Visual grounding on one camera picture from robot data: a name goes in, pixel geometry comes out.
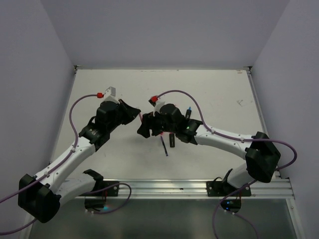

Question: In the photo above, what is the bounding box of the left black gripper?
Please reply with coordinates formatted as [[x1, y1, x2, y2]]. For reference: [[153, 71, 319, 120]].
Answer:
[[107, 99, 140, 132]]

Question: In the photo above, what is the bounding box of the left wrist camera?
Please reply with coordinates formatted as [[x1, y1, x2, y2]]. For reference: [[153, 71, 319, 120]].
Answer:
[[103, 87, 118, 104]]

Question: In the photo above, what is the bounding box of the black blue highlighter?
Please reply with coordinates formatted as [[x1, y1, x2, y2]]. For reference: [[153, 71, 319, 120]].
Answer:
[[185, 107, 192, 120]]

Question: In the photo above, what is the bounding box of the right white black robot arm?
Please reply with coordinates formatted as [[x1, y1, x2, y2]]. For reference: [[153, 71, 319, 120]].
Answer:
[[137, 104, 281, 196]]

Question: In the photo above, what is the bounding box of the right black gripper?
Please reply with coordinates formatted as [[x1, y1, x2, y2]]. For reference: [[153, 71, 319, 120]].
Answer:
[[137, 110, 177, 137]]

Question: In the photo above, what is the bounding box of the aluminium mounting rail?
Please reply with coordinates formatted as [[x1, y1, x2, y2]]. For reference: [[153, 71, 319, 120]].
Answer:
[[74, 178, 295, 199]]

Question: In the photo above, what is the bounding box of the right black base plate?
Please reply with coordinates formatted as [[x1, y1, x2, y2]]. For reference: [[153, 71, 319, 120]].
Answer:
[[206, 181, 252, 197]]

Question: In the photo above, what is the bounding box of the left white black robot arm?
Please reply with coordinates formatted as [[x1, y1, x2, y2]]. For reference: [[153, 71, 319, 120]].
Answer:
[[18, 99, 141, 223]]

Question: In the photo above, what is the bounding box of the dark pen with purple tip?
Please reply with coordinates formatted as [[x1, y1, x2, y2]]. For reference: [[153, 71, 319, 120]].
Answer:
[[160, 135, 168, 157]]

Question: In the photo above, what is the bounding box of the black marker pen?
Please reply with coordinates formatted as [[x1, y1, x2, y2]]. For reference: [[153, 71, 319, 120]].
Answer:
[[169, 133, 175, 148]]

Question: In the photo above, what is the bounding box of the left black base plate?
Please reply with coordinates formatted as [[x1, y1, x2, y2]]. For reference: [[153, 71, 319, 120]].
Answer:
[[80, 180, 119, 197]]

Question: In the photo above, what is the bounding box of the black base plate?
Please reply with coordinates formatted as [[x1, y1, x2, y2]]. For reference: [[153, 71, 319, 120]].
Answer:
[[80, 180, 119, 197], [206, 181, 252, 197]]

